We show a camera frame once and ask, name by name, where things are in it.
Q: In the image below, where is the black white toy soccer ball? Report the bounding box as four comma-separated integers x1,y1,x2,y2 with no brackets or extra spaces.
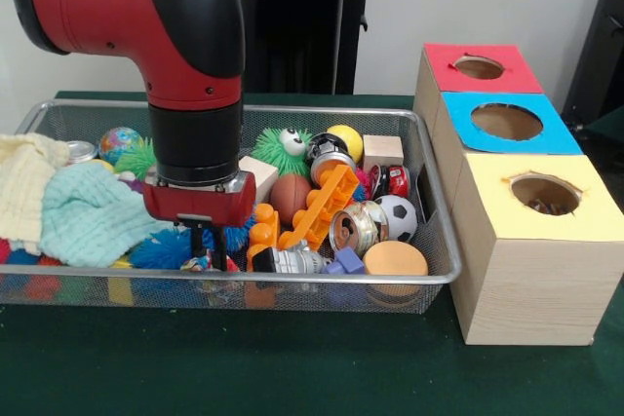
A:
375,195,418,243

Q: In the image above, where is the small wooden cube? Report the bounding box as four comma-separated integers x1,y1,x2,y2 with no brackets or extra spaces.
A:
239,156,280,203
363,135,405,171

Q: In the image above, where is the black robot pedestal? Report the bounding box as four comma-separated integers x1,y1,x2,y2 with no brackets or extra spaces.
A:
219,0,393,95

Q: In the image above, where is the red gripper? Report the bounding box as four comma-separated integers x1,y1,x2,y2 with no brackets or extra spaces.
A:
143,170,257,257

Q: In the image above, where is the mint green cloth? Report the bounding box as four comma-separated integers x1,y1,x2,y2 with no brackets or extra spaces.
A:
41,160,176,268

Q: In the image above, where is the large light green spiky ball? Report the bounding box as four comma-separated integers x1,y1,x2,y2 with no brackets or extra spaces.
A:
115,138,157,180

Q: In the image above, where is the cream yellow cloth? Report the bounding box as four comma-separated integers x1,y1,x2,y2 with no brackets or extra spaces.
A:
0,133,71,242

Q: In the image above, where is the globe print ball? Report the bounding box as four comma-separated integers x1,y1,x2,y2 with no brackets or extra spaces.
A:
98,127,144,166

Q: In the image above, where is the peach orange ball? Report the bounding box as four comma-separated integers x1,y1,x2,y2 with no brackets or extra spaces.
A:
363,241,430,279

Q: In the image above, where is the yellow ball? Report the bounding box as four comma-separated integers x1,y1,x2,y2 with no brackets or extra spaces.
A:
327,125,364,164

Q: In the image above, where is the black chair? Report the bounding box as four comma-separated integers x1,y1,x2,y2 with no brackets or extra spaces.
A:
564,0,624,134

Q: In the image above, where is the blue spiky ball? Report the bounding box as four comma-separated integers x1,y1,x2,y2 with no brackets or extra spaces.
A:
129,229,196,271

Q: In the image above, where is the orange plastic toy brick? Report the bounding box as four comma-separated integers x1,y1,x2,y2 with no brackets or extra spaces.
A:
249,165,360,261

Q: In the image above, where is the brown toy football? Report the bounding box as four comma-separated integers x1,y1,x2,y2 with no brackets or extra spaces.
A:
270,174,315,227

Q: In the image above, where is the silver drinks can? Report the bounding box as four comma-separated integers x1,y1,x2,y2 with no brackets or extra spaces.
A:
329,204,381,257

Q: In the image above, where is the wooden box with three holes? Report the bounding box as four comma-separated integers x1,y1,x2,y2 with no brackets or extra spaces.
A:
413,43,624,347

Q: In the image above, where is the multicolour cartoon print cloth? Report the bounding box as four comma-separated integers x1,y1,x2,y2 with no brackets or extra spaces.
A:
526,198,576,216

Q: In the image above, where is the shallow clear mesh bin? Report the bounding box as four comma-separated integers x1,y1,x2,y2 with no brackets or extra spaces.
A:
0,97,465,315

